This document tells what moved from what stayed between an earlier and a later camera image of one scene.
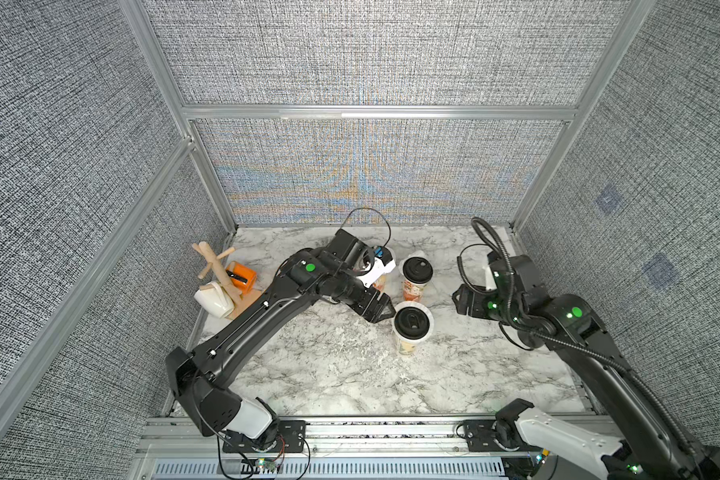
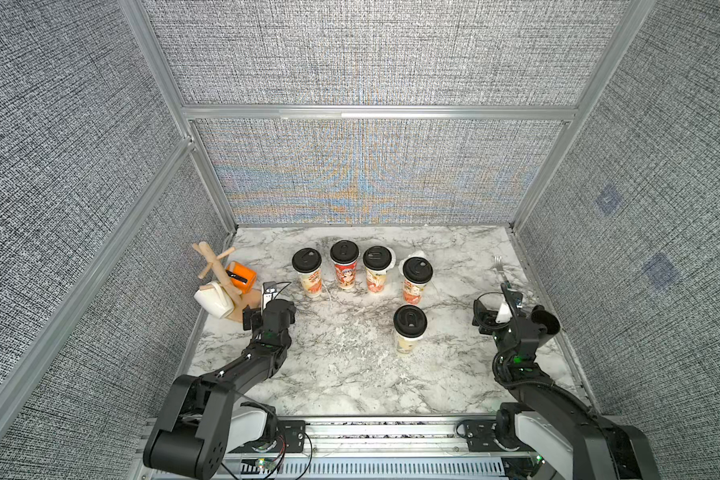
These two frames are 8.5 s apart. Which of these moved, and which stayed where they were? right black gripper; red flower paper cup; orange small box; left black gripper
Moved: left black gripper; right black gripper
Stayed: red flower paper cup; orange small box
